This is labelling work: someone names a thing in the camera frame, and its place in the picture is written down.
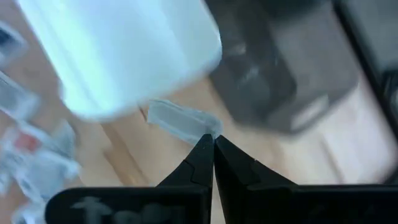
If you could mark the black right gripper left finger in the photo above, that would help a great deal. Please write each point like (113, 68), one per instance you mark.
(199, 168)

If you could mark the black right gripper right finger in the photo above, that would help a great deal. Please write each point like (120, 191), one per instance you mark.
(236, 174)

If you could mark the plain white packet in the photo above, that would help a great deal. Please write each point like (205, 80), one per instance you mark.
(180, 119)

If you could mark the grey translucent plastic bin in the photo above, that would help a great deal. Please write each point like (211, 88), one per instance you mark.
(295, 62)

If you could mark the white plastic bin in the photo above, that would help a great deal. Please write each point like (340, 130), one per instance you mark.
(124, 46)

